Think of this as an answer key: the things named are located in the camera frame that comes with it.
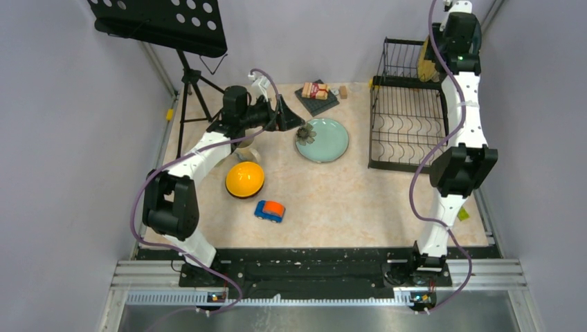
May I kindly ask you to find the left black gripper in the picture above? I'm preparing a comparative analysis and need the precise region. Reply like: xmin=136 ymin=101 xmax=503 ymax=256
xmin=240 ymin=94 xmax=304 ymax=131

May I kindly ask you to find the light green round plate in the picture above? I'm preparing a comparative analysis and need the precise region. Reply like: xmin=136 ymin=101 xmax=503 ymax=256
xmin=294 ymin=118 xmax=350 ymax=163

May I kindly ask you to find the yellow-rimmed patterned plate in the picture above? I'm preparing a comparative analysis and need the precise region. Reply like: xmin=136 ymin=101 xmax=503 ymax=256
xmin=417 ymin=37 xmax=440 ymax=83

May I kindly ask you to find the black wire dish rack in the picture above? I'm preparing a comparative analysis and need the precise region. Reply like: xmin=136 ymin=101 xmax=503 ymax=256
xmin=368 ymin=38 xmax=451 ymax=173

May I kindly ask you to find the blue orange toy car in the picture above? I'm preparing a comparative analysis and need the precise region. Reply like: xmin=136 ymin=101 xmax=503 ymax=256
xmin=254 ymin=200 xmax=286 ymax=223

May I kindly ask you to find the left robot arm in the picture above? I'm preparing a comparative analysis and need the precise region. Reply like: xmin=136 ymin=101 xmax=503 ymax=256
xmin=139 ymin=86 xmax=305 ymax=286

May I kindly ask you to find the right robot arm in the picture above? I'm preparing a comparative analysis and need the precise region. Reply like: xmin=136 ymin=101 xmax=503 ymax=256
xmin=406 ymin=9 xmax=498 ymax=285

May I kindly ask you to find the wooden blocks stack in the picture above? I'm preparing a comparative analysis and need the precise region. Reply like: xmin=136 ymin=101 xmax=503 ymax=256
xmin=301 ymin=82 xmax=329 ymax=100

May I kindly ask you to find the beige mug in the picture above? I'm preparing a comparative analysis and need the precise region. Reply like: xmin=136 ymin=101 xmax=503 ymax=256
xmin=234 ymin=143 xmax=262 ymax=164

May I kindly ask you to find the small wooden block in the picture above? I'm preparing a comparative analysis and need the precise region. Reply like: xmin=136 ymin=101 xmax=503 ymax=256
xmin=338 ymin=85 xmax=348 ymax=100

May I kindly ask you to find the yellow bowl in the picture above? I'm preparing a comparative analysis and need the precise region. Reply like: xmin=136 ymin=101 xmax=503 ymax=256
xmin=225 ymin=161 xmax=265 ymax=199

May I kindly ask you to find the black music stand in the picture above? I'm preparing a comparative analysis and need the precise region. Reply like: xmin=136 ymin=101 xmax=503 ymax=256
xmin=86 ymin=0 xmax=229 ymax=159

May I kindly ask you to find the green card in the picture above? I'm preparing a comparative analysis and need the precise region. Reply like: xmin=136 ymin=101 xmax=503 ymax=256
xmin=457 ymin=207 xmax=470 ymax=221

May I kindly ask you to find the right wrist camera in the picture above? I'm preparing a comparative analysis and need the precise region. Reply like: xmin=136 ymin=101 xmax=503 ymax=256
xmin=441 ymin=0 xmax=473 ymax=28

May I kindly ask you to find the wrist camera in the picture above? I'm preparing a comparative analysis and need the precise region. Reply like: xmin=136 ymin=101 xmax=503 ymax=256
xmin=441 ymin=0 xmax=473 ymax=28
xmin=248 ymin=73 xmax=271 ymax=101

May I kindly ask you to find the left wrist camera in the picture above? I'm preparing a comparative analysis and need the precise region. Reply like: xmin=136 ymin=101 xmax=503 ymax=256
xmin=248 ymin=73 xmax=271 ymax=101

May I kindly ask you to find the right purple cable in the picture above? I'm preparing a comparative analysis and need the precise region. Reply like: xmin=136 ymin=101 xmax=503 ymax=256
xmin=408 ymin=0 xmax=473 ymax=315

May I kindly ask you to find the purple cable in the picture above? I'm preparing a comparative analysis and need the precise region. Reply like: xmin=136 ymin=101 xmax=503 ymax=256
xmin=129 ymin=68 xmax=282 ymax=317
xmin=408 ymin=0 xmax=473 ymax=315

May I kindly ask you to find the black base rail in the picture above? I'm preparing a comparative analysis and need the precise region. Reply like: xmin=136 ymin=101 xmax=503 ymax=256
xmin=109 ymin=246 xmax=528 ymax=313

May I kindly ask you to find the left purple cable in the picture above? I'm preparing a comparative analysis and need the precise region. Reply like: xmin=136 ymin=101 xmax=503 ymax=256
xmin=129 ymin=68 xmax=282 ymax=317

